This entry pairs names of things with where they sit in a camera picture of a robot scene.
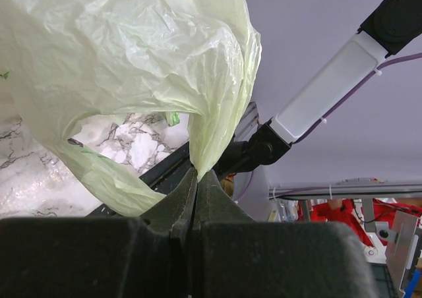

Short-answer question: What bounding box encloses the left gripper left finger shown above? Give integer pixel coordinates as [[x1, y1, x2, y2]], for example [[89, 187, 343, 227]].
[[1, 169, 197, 297]]

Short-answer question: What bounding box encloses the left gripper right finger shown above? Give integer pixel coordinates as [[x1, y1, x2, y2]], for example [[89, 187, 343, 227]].
[[193, 172, 378, 297]]

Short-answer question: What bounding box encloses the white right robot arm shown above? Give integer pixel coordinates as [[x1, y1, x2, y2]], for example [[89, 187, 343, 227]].
[[213, 0, 421, 177]]

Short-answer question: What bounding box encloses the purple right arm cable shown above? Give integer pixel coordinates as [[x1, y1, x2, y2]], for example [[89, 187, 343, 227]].
[[289, 52, 422, 146]]

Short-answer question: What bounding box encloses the light green plastic grocery bag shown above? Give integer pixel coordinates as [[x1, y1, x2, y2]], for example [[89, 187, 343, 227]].
[[1, 0, 262, 216]]

